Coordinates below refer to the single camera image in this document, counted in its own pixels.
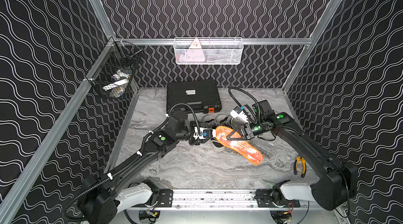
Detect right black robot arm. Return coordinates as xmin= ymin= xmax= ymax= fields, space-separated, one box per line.
xmin=225 ymin=100 xmax=358 ymax=210

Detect pink triangular card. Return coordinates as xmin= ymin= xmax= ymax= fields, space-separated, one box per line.
xmin=184 ymin=38 xmax=206 ymax=62

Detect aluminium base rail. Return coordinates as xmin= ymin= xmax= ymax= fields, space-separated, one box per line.
xmin=112 ymin=184 xmax=316 ymax=213

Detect white insole orange edge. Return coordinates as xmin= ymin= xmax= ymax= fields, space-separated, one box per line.
xmin=215 ymin=126 xmax=263 ymax=165

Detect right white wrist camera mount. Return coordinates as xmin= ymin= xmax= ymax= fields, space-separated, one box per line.
xmin=230 ymin=106 xmax=256 ymax=124

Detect yellow handled pliers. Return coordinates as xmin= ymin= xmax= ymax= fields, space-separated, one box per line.
xmin=293 ymin=156 xmax=306 ymax=178

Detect black wire basket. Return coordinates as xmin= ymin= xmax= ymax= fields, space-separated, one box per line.
xmin=87 ymin=41 xmax=145 ymax=101

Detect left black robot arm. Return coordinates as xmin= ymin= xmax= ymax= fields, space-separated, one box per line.
xmin=62 ymin=104 xmax=216 ymax=224

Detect black plastic tool case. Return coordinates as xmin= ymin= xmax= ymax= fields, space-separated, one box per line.
xmin=166 ymin=80 xmax=222 ymax=114

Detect white wire basket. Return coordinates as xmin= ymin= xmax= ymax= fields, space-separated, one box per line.
xmin=173 ymin=37 xmax=244 ymax=65

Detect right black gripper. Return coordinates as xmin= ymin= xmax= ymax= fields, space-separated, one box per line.
xmin=225 ymin=119 xmax=265 ymax=142

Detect black white sneaker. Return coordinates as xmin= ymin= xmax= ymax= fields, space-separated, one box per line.
xmin=200 ymin=114 xmax=225 ymax=152
xmin=215 ymin=114 xmax=231 ymax=127

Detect white items in black basket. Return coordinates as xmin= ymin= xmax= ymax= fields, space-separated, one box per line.
xmin=102 ymin=69 xmax=132 ymax=98

